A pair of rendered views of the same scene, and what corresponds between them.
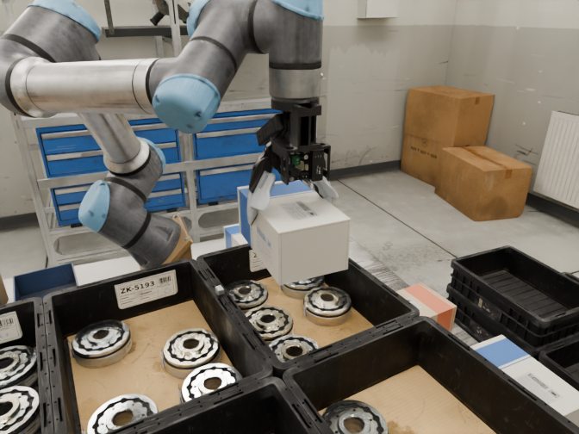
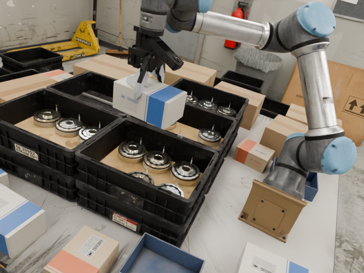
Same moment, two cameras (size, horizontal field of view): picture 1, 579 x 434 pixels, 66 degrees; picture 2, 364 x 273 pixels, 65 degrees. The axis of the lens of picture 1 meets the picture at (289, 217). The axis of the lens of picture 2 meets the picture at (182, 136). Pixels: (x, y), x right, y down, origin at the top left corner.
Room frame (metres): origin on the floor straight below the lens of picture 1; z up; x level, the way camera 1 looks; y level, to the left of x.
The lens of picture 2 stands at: (1.37, -0.50, 1.49)
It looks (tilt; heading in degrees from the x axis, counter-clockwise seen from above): 31 degrees down; 135
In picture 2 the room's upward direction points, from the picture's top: 12 degrees clockwise
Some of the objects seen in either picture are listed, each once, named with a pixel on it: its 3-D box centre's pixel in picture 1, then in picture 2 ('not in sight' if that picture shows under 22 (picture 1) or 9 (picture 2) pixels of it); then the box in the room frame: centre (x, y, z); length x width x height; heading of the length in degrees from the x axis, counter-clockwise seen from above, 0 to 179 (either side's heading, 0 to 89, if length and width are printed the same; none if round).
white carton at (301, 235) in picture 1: (289, 226); (149, 99); (0.68, 0.00, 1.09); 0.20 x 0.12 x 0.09; 23
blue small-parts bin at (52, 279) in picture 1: (48, 297); (292, 177); (0.98, 0.64, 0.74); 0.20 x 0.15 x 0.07; 30
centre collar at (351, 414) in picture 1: (353, 424); (92, 131); (0.47, -0.10, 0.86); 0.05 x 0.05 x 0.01
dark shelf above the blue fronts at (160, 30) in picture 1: (210, 31); not in sight; (2.87, 0.47, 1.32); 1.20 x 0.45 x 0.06; 113
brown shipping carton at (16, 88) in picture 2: not in sight; (30, 102); (-0.01, -0.20, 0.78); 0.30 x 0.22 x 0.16; 111
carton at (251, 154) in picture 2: not in sight; (253, 154); (0.77, 0.61, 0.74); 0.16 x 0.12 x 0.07; 18
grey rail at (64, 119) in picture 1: (182, 109); not in sight; (2.58, 0.62, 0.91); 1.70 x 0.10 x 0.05; 113
